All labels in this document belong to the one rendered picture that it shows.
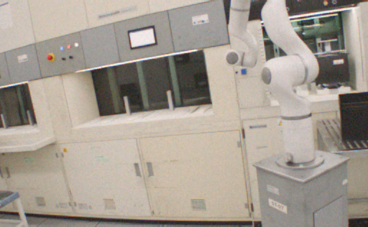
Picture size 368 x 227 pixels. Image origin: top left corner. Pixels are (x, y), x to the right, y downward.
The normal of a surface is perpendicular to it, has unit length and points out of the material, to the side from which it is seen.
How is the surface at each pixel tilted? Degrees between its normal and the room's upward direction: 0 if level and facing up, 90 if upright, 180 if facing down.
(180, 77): 90
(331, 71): 90
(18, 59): 90
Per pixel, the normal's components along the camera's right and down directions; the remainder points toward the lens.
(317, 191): 0.45, 0.08
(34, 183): -0.30, 0.21
